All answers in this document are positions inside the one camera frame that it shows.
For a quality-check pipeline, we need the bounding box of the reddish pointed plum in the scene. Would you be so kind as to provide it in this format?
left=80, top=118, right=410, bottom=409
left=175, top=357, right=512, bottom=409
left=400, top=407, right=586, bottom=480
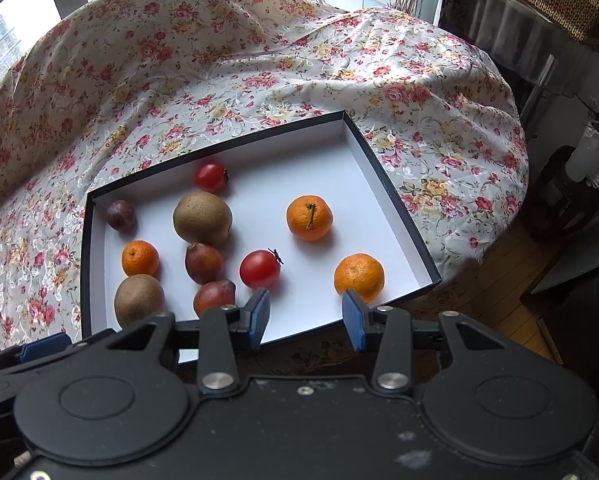
left=193, top=280, right=236, bottom=318

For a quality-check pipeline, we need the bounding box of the dark red plum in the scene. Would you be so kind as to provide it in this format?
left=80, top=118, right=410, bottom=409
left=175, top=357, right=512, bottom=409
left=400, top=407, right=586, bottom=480
left=184, top=243, right=224, bottom=285

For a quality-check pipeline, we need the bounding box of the brown kiwi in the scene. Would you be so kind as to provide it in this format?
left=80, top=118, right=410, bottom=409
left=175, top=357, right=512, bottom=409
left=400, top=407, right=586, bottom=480
left=114, top=274, right=166, bottom=328
left=172, top=191, right=233, bottom=246

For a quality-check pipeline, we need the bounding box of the red cherry tomato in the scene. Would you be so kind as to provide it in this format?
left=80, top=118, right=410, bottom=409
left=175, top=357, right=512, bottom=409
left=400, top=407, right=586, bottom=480
left=193, top=162, right=230, bottom=193
left=238, top=248, right=283, bottom=289

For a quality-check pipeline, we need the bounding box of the orange mandarin with stem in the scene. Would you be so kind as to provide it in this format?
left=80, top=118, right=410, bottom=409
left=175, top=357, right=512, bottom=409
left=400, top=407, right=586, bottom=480
left=286, top=195, right=333, bottom=242

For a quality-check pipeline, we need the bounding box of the dark purple round plum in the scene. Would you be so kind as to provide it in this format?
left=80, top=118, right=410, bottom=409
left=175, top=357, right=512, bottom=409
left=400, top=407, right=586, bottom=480
left=106, top=200, right=136, bottom=233

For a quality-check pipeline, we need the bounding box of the black box white inside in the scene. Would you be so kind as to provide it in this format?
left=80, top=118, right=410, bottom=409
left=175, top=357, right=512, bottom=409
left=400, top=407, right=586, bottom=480
left=80, top=112, right=441, bottom=342

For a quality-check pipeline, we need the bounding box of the floral pink cloth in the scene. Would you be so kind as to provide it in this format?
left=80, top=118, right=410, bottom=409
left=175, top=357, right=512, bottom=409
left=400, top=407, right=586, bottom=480
left=0, top=0, right=528, bottom=348

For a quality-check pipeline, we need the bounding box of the dark side table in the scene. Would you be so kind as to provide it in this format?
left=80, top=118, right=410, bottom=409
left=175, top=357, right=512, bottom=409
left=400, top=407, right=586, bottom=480
left=441, top=0, right=599, bottom=126

